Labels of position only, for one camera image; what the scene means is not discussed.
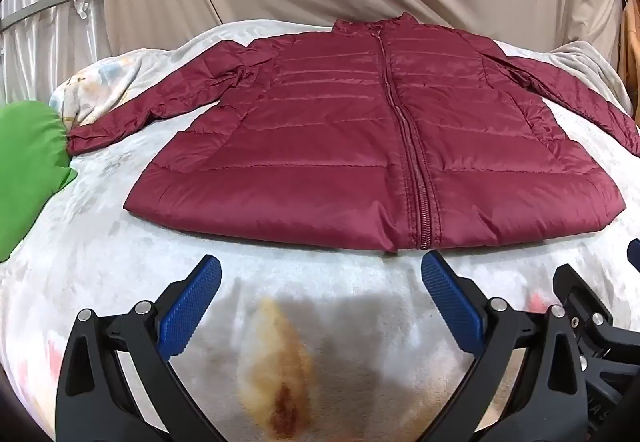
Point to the white satin curtain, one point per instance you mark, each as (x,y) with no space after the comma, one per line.
(45,37)

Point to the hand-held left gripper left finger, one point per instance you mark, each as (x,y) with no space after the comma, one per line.
(192,307)

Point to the maroon puffer jacket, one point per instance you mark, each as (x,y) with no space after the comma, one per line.
(325,147)

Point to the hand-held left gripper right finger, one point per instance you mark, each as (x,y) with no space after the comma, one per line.
(450,302)

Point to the grey metal rail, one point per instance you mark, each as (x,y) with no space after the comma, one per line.
(45,2)

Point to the orange cloth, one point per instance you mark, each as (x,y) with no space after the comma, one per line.
(631,52)

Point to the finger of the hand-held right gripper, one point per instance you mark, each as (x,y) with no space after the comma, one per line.
(635,253)
(580,294)

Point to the grey printed blanket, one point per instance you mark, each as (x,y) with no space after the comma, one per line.
(125,272)

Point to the green cloth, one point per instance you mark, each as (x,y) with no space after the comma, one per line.
(25,172)

